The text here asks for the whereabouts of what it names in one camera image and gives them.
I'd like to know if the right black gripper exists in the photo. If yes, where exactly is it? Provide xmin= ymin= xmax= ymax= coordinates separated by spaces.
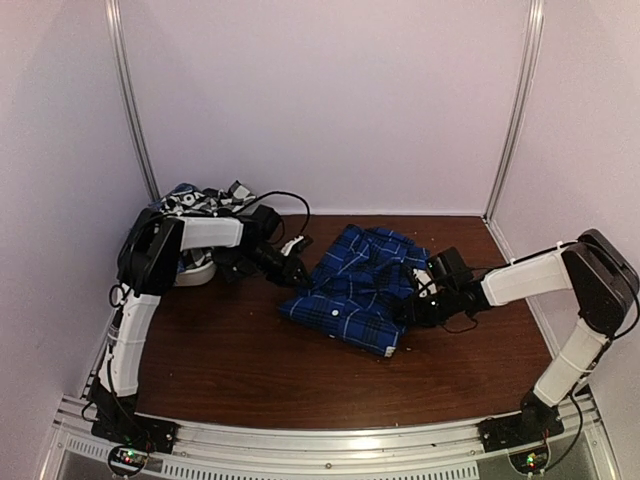
xmin=394 ymin=285 xmax=459 ymax=328

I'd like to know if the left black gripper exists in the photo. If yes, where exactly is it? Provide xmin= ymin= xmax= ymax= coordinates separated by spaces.
xmin=237 ymin=241 xmax=314 ymax=290

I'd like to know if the blue plaid long sleeve shirt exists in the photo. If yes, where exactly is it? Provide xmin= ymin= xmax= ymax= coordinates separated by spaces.
xmin=279 ymin=224 xmax=430 ymax=358

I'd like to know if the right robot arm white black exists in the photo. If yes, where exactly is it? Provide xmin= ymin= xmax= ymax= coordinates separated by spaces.
xmin=394 ymin=229 xmax=639 ymax=442

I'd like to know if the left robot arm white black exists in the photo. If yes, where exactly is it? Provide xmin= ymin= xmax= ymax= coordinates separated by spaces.
xmin=89 ymin=205 xmax=312 ymax=444

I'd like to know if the white laundry basket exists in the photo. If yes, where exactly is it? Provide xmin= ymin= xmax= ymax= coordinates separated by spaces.
xmin=175 ymin=262 xmax=217 ymax=287

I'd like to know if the black white patterned shirt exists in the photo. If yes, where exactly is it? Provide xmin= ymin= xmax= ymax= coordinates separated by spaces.
xmin=149 ymin=181 xmax=257 ymax=217

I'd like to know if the small blue check shirt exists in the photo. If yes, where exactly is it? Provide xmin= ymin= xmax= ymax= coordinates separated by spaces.
xmin=149 ymin=182 xmax=216 ymax=281

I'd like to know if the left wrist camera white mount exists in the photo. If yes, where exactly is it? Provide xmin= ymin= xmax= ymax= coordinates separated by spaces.
xmin=280 ymin=235 xmax=314 ymax=257

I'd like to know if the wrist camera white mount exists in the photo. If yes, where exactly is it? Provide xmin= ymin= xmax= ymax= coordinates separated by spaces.
xmin=410 ymin=269 xmax=437 ymax=298
xmin=280 ymin=235 xmax=314 ymax=257

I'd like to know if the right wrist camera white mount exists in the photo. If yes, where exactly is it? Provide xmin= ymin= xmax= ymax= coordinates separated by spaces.
xmin=410 ymin=269 xmax=437 ymax=298

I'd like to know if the right black cable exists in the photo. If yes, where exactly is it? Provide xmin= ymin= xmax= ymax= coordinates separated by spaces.
xmin=409 ymin=269 xmax=481 ymax=335

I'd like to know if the black cable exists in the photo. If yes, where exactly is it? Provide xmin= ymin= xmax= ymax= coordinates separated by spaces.
xmin=409 ymin=269 xmax=481 ymax=335
xmin=239 ymin=190 xmax=311 ymax=241

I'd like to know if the left black cable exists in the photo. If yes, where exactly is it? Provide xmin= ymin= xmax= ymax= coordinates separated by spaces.
xmin=239 ymin=190 xmax=311 ymax=241

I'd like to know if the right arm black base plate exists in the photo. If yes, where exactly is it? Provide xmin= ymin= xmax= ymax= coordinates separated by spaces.
xmin=477 ymin=412 xmax=565 ymax=453

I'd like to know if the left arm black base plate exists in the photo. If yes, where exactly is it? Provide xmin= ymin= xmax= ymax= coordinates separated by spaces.
xmin=91 ymin=412 xmax=178 ymax=454

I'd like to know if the right aluminium corner post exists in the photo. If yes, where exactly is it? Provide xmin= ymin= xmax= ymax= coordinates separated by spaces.
xmin=483 ymin=0 xmax=545 ymax=224

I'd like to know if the aluminium corner post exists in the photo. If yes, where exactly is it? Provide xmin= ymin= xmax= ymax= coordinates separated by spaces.
xmin=104 ymin=0 xmax=160 ymax=202
xmin=483 ymin=0 xmax=545 ymax=224

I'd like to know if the front aluminium rail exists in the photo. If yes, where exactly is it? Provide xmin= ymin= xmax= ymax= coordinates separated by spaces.
xmin=35 ymin=394 xmax=621 ymax=479

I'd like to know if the left aluminium corner post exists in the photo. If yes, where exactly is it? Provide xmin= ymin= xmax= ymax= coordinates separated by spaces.
xmin=104 ymin=0 xmax=160 ymax=202

